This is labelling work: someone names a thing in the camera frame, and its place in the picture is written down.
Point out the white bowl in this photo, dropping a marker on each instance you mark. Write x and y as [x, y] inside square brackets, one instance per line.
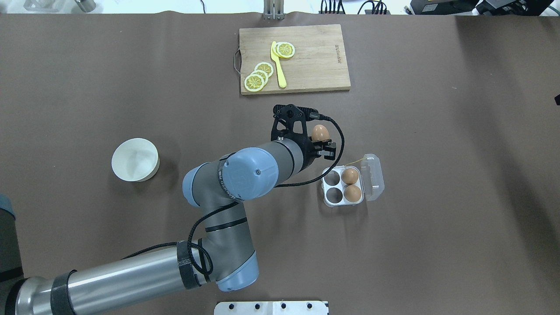
[135, 160]

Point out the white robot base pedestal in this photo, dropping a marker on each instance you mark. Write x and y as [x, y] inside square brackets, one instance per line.
[272, 308]

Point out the clear plastic tray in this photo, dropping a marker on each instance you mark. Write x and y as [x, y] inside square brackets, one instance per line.
[44, 6]

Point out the aluminium frame post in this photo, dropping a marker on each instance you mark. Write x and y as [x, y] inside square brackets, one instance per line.
[273, 10]

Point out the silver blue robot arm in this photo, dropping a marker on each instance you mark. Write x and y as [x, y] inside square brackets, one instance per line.
[74, 217]

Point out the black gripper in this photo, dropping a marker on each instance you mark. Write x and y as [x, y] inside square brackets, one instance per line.
[309, 154]

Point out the wooden cutting board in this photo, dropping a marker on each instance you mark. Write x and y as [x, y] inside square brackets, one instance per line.
[318, 64]

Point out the clear plastic egg box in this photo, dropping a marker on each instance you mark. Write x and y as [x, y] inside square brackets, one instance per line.
[371, 182]

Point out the brown egg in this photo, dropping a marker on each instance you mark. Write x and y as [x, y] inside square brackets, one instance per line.
[350, 176]
[320, 133]
[352, 193]

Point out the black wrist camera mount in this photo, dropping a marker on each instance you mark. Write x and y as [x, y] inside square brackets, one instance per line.
[290, 121]

